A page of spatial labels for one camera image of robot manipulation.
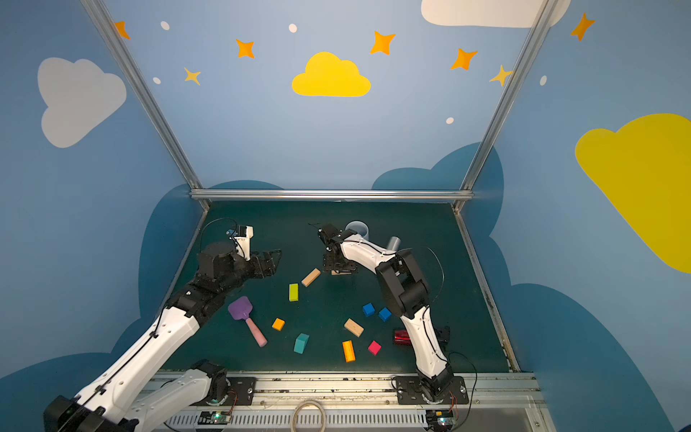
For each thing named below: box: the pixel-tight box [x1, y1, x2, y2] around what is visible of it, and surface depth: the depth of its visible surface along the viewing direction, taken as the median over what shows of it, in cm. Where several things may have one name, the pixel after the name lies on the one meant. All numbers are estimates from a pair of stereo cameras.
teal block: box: [293, 332, 311, 355], surface depth 84 cm
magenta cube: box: [367, 340, 382, 356], surface depth 84 cm
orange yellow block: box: [341, 340, 357, 363], surface depth 83 cm
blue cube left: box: [362, 302, 376, 317], surface depth 90 cm
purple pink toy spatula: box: [228, 296, 269, 348], surface depth 88 cm
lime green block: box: [288, 282, 300, 302], surface depth 95 cm
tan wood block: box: [343, 317, 365, 338], surface depth 88 cm
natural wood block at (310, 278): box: [300, 268, 322, 288], surface depth 100 cm
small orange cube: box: [271, 317, 286, 332], surface depth 88 cm
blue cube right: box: [377, 306, 393, 323], surface depth 89 cm
